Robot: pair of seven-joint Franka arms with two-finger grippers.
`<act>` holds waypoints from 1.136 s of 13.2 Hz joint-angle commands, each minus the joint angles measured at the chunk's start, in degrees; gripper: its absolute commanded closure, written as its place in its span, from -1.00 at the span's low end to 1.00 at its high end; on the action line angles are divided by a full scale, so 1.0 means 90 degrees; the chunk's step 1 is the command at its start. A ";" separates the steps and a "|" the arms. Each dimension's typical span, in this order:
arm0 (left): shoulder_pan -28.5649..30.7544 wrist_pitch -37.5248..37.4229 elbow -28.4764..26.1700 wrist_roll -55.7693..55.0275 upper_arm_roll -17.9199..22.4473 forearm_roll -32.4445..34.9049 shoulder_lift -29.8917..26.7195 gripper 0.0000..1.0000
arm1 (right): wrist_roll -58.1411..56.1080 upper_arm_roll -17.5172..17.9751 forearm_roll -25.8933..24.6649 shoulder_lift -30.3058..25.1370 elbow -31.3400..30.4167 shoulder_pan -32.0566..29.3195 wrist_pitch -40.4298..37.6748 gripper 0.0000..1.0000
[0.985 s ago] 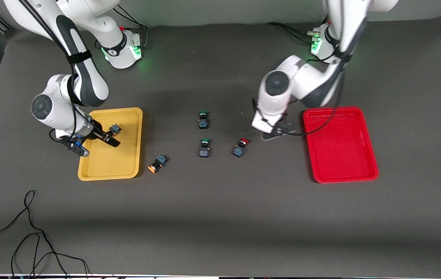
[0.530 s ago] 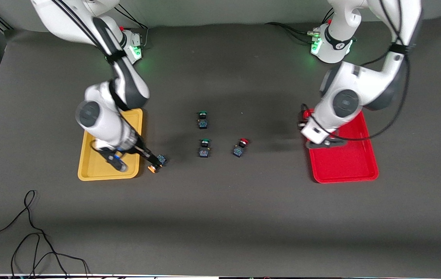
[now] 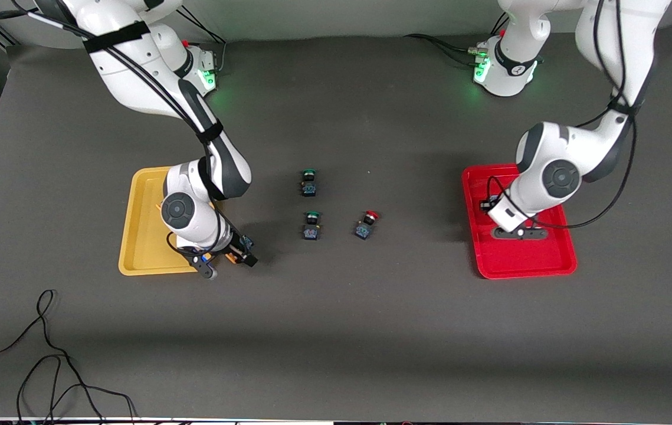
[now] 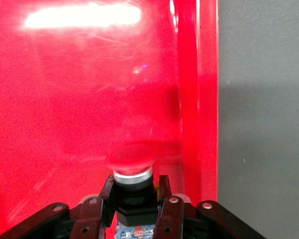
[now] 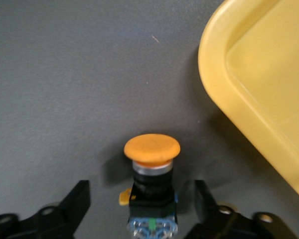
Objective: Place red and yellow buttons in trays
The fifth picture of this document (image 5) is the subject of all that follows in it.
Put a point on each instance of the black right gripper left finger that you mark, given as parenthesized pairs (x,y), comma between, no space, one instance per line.
(69,209)

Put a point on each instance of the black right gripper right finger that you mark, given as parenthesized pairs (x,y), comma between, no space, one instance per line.
(214,221)

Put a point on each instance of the yellow mushroom push button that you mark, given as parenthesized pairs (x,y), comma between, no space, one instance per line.
(152,149)

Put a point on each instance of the yellow plastic tray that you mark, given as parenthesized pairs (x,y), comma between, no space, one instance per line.
(269,82)

